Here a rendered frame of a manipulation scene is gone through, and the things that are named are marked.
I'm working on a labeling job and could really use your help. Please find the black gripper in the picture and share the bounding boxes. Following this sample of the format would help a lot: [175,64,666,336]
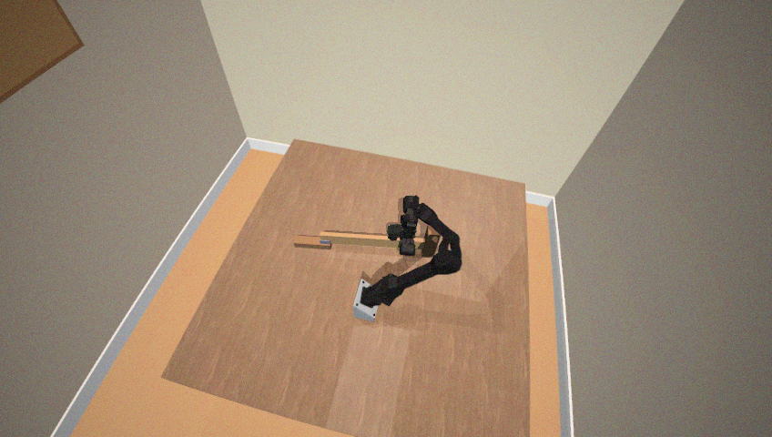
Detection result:
[400,226,417,256]

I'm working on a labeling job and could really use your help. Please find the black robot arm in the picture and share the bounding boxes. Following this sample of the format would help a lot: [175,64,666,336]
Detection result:
[360,195,462,308]

